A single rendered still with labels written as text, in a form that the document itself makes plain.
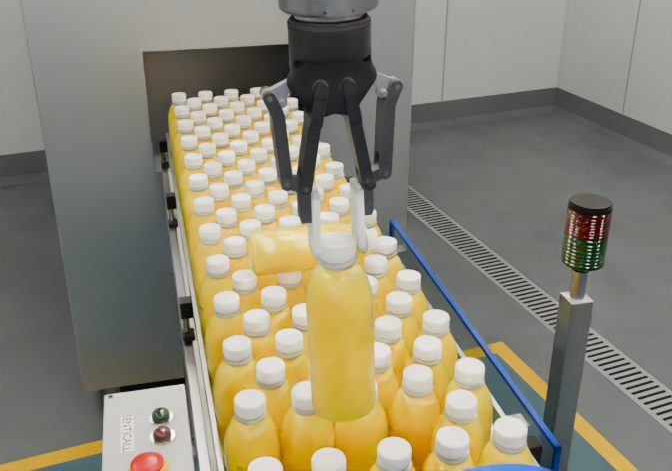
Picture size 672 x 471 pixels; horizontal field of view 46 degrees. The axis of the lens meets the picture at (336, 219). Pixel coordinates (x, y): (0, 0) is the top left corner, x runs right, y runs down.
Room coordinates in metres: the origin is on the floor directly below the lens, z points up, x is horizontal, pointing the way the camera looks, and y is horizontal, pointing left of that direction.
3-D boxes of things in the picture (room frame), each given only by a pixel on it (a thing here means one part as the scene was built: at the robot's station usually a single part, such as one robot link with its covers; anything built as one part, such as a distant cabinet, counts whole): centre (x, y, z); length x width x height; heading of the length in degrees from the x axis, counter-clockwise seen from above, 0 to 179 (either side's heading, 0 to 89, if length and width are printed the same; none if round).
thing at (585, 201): (1.06, -0.37, 1.18); 0.06 x 0.06 x 0.16
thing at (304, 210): (0.71, 0.04, 1.41); 0.03 x 0.01 x 0.05; 103
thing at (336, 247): (0.72, 0.00, 1.35); 0.04 x 0.04 x 0.02
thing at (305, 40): (0.72, 0.00, 1.54); 0.08 x 0.07 x 0.09; 103
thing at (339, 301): (0.72, -0.01, 1.25); 0.07 x 0.07 x 0.19
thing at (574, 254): (1.06, -0.37, 1.18); 0.06 x 0.06 x 0.05
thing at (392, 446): (0.71, -0.07, 1.09); 0.04 x 0.04 x 0.02
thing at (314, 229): (0.72, 0.02, 1.39); 0.03 x 0.01 x 0.07; 13
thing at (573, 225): (1.06, -0.37, 1.23); 0.06 x 0.06 x 0.04
